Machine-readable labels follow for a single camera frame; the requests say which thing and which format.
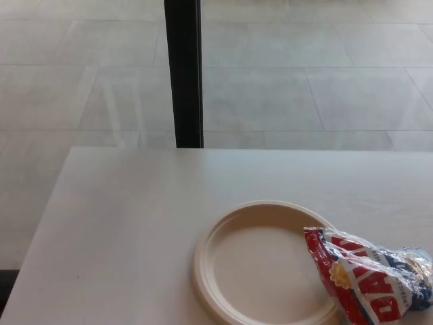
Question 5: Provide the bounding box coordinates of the red white sunflower seed bag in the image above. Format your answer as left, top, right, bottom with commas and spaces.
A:
302, 225, 433, 325

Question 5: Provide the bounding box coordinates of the cream round paper plate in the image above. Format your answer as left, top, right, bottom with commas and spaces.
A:
193, 200, 344, 325

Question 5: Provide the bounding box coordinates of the black vertical window post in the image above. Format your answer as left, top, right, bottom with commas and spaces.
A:
163, 0, 205, 149

